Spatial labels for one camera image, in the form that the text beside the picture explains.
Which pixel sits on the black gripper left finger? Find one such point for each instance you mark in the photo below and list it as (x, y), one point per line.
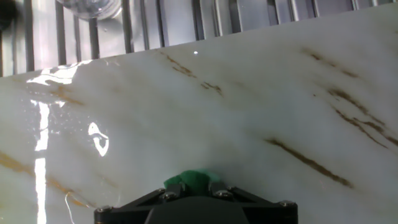
(133, 203)

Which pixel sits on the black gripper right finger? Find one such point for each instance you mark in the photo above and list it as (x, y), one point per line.
(258, 203)

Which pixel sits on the green sponge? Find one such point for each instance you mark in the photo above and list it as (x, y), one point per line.
(194, 180)

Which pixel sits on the marble pattern board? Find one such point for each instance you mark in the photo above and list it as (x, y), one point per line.
(217, 109)

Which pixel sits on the clear glass mug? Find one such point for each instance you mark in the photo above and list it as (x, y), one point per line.
(90, 7)

